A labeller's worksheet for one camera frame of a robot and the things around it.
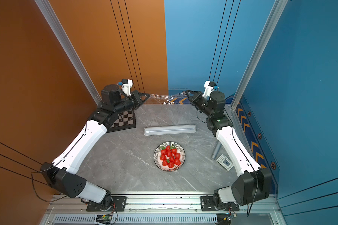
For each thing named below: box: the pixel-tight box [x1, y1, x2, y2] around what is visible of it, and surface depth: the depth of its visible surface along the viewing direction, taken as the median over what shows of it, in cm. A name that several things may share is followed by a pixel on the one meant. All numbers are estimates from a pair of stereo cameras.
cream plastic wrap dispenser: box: [143, 124, 197, 136], surface depth 96 cm
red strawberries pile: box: [160, 145, 181, 169], surface depth 90 cm
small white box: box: [215, 153, 235, 172], surface depth 88 cm
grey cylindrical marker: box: [210, 142, 223, 160], surface depth 93 cm
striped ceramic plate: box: [153, 141, 186, 173], surface depth 91 cm
